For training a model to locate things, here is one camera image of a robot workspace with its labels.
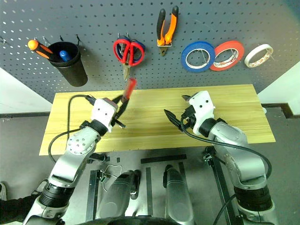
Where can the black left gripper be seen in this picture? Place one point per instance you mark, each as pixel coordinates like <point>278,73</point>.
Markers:
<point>116,119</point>

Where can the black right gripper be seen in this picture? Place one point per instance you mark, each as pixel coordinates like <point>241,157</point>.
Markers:
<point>188,117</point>

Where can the orange black pliers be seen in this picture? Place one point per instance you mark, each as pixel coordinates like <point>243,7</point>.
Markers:
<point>172,25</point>

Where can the white tape roll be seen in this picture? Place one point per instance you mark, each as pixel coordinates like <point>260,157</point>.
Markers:
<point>257,48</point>

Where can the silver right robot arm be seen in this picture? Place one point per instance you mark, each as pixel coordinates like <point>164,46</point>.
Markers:
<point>232,138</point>

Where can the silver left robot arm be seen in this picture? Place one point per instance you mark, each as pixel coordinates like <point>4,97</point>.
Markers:
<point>79,143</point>

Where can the grey pegboard wall panel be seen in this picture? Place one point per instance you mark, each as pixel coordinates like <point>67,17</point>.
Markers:
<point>93,23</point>

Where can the blue tape roll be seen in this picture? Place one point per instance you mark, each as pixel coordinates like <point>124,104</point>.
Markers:
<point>197,69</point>

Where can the long black floor strip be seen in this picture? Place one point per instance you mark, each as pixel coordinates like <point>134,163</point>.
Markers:
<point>164,159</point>

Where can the black cup holder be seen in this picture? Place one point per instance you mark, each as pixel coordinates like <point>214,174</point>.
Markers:
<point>73,75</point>

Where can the blue marker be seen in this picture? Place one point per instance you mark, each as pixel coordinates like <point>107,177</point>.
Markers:
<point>63,55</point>

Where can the black table leg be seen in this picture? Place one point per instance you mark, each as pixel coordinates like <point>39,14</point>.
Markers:
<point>221,173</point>
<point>92,194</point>

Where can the black cup hook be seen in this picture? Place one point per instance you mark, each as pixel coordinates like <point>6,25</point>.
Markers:
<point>79,39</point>
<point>61,38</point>

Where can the small green black clip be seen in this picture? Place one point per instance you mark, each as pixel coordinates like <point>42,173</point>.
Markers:
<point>102,178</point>

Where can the red tape roll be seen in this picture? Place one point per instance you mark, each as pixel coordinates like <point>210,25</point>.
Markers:
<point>230,43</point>

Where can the small white object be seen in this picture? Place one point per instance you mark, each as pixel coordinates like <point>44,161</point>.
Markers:
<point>264,110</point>

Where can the narrow black floor strip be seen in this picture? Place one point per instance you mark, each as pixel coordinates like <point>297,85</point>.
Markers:
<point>149,187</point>

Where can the silver right robot leg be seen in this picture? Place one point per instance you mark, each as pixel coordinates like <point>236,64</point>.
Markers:
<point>175,194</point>

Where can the silver robot leg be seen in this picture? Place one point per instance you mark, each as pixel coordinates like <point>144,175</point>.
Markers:
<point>175,194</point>
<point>114,197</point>

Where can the silver left robot leg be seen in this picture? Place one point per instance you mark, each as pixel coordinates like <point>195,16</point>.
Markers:
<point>114,197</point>

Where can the orange black screwdriver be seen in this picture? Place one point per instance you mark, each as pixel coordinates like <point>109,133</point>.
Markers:
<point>41,50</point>

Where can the white shoe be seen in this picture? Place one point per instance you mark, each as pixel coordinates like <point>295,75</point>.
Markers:
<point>2,191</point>

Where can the dark trouser leg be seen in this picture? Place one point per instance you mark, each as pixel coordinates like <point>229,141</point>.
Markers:
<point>16,208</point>

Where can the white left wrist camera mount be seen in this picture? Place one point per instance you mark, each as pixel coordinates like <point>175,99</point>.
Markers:
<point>102,112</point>

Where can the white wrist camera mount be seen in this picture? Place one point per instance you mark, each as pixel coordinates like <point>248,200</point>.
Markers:
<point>201,110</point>
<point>102,112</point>

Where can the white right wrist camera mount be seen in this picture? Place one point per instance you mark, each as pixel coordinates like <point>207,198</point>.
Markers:
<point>201,110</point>

